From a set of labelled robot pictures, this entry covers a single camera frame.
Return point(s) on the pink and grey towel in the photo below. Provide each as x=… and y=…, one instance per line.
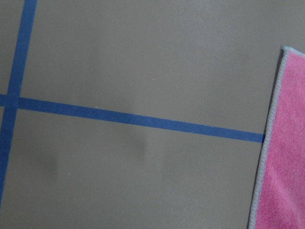
x=278, y=200

